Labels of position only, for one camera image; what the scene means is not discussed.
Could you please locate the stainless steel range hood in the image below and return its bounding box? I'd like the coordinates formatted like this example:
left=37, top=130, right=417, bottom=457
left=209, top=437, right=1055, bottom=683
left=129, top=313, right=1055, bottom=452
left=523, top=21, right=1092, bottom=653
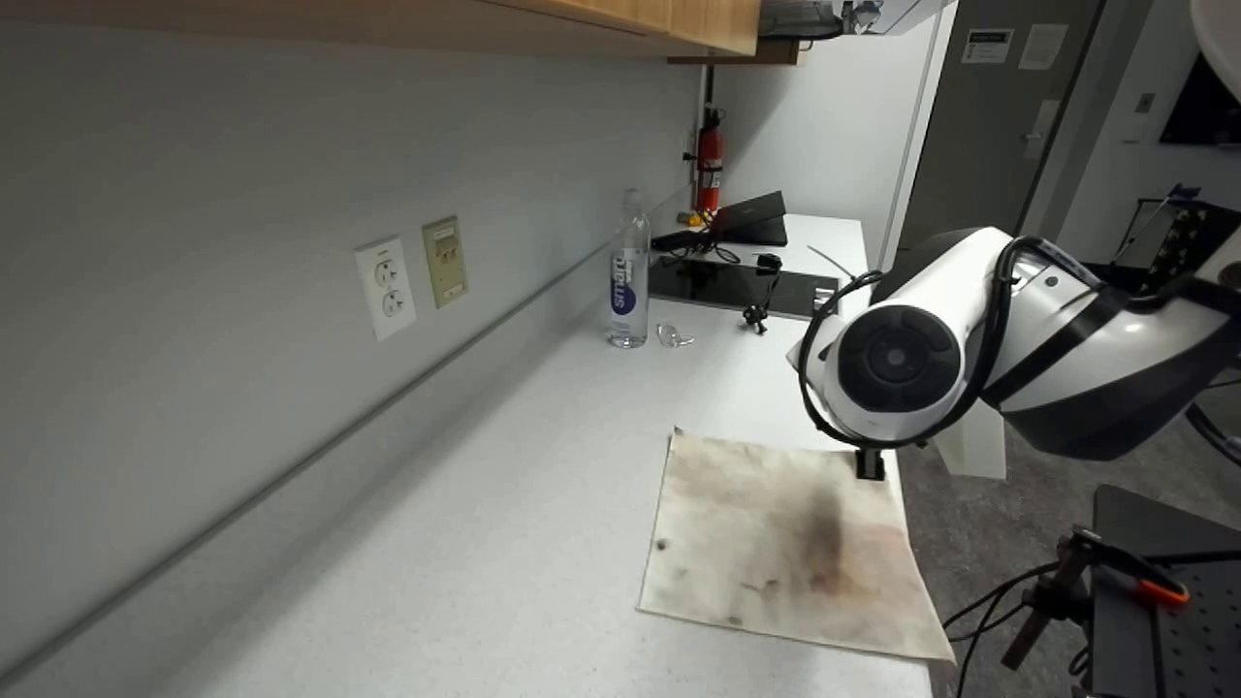
left=755, top=0, right=940, bottom=43

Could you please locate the white wall outlet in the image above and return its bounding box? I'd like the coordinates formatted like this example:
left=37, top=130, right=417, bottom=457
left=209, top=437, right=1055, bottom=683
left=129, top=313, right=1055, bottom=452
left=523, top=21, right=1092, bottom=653
left=353, top=234, right=421, bottom=348

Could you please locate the yellowish wall plate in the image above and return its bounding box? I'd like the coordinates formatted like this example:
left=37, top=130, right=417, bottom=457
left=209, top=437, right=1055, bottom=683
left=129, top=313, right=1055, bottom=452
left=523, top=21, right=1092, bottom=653
left=417, top=211, right=473, bottom=313

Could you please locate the wooden wall cabinet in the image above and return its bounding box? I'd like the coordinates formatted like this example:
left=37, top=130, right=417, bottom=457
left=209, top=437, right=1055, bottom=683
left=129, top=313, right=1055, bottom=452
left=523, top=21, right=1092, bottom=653
left=0, top=0, right=806, bottom=69

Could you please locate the dark grey door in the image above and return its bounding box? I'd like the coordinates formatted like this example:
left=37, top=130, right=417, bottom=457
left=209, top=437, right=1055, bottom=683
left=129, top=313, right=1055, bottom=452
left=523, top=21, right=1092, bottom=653
left=890, top=0, right=1108, bottom=264

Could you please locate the black stand table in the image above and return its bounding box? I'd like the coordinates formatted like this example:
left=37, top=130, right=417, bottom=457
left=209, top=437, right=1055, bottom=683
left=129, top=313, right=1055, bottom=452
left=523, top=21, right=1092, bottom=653
left=1087, top=480, right=1241, bottom=698

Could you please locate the clear plastic water bottle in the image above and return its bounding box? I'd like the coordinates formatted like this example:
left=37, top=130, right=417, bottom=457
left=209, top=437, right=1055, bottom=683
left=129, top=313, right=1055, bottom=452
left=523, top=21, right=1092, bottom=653
left=600, top=185, right=656, bottom=355

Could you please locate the white paper sign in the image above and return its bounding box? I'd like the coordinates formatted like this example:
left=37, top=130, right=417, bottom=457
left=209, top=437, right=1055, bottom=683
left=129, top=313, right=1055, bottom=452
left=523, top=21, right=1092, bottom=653
left=1015, top=21, right=1069, bottom=79
left=958, top=25, right=1021, bottom=69

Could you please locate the stained white cloth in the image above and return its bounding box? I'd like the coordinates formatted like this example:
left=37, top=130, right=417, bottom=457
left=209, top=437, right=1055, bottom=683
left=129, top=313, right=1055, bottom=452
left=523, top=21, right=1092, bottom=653
left=631, top=426, right=958, bottom=669

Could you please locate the black wedge shaped object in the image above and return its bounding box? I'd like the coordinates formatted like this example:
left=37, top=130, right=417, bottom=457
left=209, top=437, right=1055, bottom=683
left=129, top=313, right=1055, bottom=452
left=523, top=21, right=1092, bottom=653
left=647, top=185, right=796, bottom=255

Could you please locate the small black camera mount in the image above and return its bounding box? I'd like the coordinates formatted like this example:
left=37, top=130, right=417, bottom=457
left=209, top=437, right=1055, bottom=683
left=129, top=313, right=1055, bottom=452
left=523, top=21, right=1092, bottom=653
left=735, top=252, right=787, bottom=338

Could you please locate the orange handled black clamp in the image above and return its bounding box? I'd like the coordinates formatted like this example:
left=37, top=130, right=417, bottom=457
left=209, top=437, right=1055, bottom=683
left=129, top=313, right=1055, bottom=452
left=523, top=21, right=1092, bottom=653
left=995, top=525, right=1203, bottom=679

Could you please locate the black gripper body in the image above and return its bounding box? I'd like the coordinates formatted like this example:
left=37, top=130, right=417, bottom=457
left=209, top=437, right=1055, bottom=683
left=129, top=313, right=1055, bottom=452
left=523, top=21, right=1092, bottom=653
left=850, top=441, right=890, bottom=485

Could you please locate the red fire extinguisher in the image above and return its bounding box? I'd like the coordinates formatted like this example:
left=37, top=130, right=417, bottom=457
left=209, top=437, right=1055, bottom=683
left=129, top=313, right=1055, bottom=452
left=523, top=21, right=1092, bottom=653
left=681, top=62, right=730, bottom=234

